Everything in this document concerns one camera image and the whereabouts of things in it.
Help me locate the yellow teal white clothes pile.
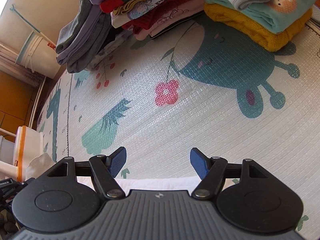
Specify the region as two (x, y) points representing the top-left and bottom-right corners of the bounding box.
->
(204, 0), (317, 52)

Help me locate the white plastic bucket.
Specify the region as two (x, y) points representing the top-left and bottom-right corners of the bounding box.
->
(15, 31), (60, 79)

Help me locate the grey purple folded clothes stack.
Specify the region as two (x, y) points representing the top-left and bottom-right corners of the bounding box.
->
(55, 0), (132, 74)

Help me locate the white quilted baby garment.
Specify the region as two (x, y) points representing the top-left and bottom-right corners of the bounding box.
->
(77, 175), (208, 197)

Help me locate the colourful folded clothes stack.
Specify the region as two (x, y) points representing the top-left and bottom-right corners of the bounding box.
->
(75, 0), (207, 41)

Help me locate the white orange potty seat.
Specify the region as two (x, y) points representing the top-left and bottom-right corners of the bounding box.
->
(1, 126), (52, 182)

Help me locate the cartoon giraffe play mat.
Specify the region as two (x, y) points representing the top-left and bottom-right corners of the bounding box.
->
(37, 14), (319, 239)

